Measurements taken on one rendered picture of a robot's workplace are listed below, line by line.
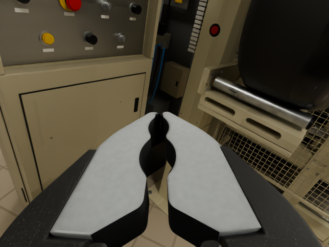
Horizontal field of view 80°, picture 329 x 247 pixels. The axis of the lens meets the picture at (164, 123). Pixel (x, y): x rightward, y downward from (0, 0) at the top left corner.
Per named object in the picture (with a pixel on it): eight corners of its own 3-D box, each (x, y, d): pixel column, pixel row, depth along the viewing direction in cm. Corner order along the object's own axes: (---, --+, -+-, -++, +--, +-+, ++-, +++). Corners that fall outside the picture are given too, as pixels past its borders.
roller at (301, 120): (208, 86, 76) (212, 75, 73) (214, 84, 79) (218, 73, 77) (306, 132, 59) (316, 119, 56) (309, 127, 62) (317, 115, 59)
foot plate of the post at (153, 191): (143, 192, 135) (144, 190, 133) (169, 174, 153) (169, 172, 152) (173, 221, 121) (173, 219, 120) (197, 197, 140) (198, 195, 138)
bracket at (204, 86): (196, 92, 76) (203, 67, 71) (238, 77, 103) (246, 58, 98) (203, 95, 74) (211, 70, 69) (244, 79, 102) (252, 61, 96)
